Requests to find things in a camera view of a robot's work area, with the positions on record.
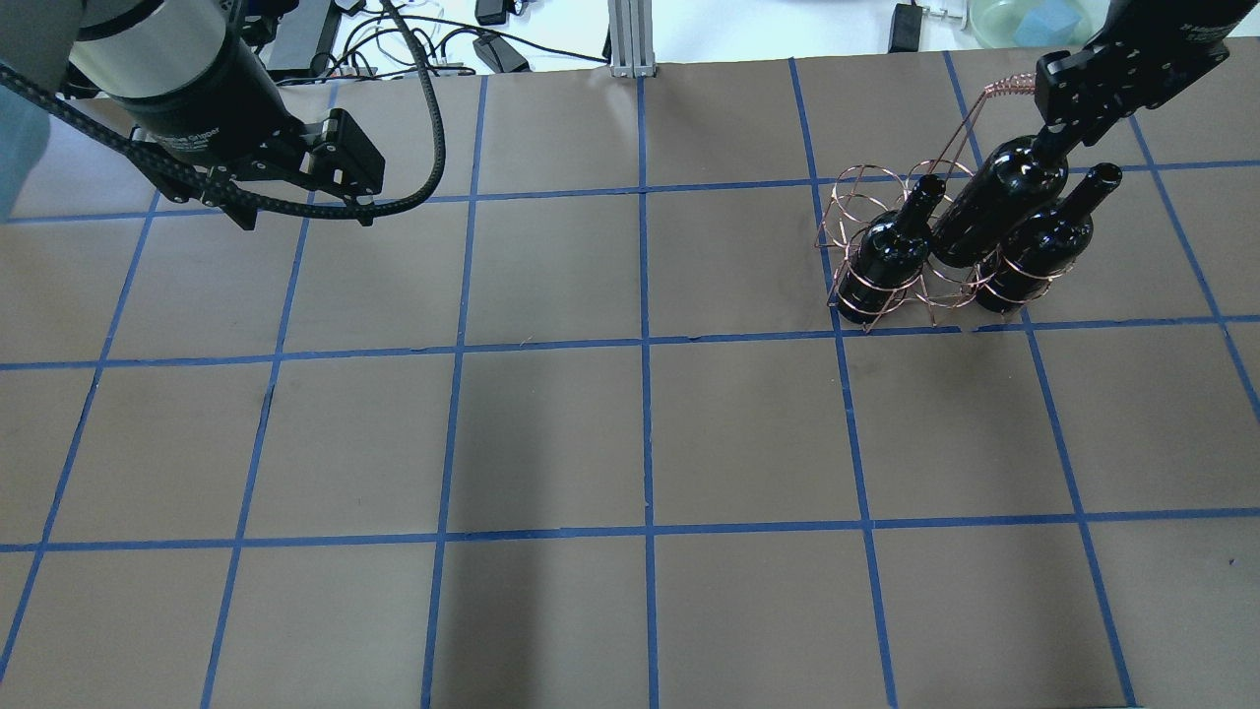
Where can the copper wire wine basket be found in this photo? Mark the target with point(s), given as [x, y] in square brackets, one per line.
[863, 192]

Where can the aluminium frame post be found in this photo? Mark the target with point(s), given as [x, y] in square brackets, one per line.
[632, 52]

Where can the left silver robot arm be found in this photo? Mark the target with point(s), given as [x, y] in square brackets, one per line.
[53, 61]

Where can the black power brick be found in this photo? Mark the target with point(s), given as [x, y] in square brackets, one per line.
[304, 44]

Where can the dark wine bottle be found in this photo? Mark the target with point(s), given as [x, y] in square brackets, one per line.
[1018, 178]
[890, 255]

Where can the blue foam cube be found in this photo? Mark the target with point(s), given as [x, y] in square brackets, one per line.
[1047, 23]

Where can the dark wine bottle in basket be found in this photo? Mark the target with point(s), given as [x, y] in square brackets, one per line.
[890, 255]

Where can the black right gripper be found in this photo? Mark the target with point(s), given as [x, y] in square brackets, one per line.
[1169, 51]

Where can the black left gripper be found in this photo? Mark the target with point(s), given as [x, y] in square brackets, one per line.
[205, 106]

